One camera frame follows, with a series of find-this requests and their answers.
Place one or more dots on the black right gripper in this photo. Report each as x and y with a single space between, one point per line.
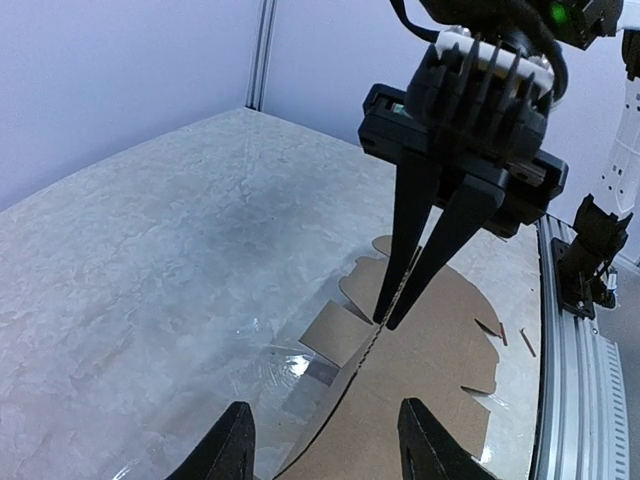
469 121

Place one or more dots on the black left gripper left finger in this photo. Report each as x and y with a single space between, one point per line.
227 451

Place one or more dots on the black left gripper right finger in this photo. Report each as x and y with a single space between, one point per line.
428 451

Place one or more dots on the brown cardboard box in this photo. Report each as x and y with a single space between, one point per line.
439 353

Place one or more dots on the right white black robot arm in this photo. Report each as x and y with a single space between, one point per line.
537 31

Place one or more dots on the small dark stick near box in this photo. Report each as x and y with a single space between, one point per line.
503 335

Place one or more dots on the small red stick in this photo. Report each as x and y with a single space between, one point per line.
528 342

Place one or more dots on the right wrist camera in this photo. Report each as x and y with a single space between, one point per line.
543 76

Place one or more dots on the right aluminium corner post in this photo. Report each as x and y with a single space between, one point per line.
258 74

